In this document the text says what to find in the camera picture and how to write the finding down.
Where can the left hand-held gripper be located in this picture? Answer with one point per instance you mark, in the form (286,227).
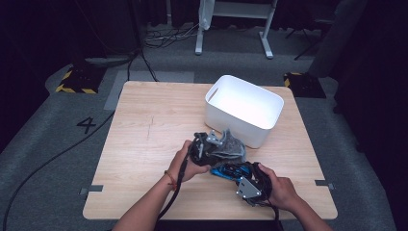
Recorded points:
(200,150)

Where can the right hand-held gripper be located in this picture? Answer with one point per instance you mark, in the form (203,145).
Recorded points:
(248,187)

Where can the white plastic bin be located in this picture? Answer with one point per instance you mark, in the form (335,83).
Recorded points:
(243,109)

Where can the person's left hand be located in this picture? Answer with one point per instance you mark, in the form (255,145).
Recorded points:
(179,166)

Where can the person's right hand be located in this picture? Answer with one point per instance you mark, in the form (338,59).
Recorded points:
(284,192)

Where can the grey tape strip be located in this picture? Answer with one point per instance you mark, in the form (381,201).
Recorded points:
(323,183)
(93,188)

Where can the white hanging bag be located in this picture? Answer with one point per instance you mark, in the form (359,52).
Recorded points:
(206,12)

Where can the black tripod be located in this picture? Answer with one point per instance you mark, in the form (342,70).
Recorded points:
(308,48)

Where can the grey curtain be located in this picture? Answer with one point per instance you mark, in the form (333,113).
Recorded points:
(340,35)

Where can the black yellow striped base plate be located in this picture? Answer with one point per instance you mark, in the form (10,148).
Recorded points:
(304,86)
(80,80)

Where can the white desk frame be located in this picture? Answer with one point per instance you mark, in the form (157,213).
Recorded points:
(239,9)

